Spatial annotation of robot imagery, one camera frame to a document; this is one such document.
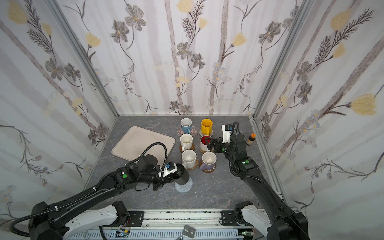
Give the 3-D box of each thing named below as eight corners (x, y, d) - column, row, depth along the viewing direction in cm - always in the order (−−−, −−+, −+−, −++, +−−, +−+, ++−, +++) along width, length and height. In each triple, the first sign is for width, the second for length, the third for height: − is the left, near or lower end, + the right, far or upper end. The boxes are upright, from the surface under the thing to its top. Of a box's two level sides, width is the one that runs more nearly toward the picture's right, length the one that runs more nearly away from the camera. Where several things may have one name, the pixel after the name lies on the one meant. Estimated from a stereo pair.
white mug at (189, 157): (181, 168, 93) (180, 162, 86) (182, 156, 99) (181, 149, 92) (196, 169, 93) (196, 162, 86) (196, 156, 99) (196, 149, 92)
